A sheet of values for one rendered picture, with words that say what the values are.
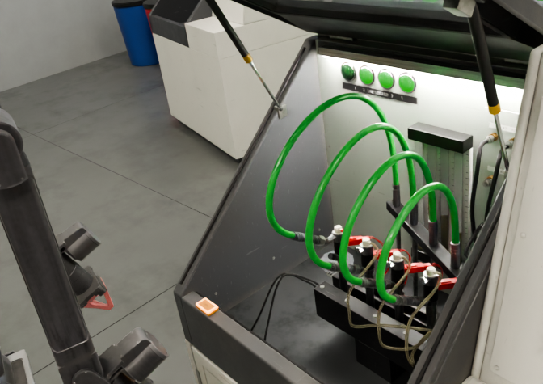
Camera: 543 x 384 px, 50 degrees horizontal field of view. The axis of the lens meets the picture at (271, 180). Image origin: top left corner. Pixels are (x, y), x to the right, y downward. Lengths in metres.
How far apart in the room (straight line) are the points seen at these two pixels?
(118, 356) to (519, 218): 0.68
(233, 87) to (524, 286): 3.24
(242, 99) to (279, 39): 0.49
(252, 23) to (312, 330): 2.87
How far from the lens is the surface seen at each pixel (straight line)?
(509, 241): 1.07
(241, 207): 1.51
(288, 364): 1.26
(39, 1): 7.85
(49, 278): 0.87
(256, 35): 4.11
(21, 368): 1.33
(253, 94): 4.18
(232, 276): 1.57
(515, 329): 1.11
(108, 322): 3.09
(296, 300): 1.60
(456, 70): 1.27
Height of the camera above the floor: 1.84
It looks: 27 degrees down
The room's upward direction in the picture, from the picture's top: 9 degrees counter-clockwise
